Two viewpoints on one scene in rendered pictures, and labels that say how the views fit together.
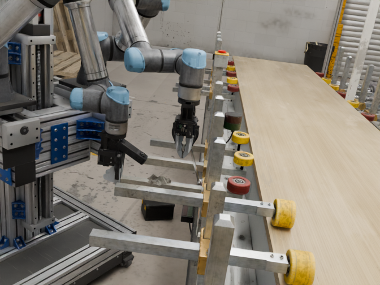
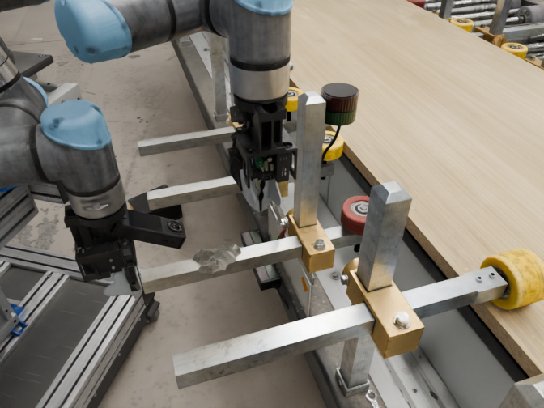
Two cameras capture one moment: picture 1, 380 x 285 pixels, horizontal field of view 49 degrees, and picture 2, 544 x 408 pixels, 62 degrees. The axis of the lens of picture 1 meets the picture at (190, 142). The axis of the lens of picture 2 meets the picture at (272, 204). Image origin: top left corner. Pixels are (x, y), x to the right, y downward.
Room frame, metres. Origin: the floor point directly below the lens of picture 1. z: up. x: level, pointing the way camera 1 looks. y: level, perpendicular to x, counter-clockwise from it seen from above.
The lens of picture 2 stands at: (0.76, 0.18, 1.44)
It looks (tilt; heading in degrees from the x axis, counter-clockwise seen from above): 39 degrees down; 341
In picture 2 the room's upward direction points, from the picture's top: straight up
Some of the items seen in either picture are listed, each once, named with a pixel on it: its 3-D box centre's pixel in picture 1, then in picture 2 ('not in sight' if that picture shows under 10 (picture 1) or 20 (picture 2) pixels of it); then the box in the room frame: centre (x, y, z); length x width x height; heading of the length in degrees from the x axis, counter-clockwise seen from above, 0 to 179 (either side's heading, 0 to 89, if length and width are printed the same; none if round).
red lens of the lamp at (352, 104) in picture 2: (233, 117); (339, 96); (1.36, -0.14, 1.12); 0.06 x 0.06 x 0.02
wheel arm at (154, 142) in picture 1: (195, 148); (220, 136); (1.82, -0.03, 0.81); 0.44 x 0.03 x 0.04; 89
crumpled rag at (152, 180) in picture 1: (159, 178); (217, 254); (1.32, 0.09, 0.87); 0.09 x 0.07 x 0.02; 89
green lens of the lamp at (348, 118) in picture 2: (232, 124); (337, 111); (1.36, -0.14, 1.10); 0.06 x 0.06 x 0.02
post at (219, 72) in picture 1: (214, 108); (216, 53); (2.12, -0.10, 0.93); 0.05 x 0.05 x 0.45; 89
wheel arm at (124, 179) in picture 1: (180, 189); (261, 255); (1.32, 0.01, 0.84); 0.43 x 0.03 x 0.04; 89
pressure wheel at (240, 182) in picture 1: (236, 194); (359, 228); (1.32, -0.19, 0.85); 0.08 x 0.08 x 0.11
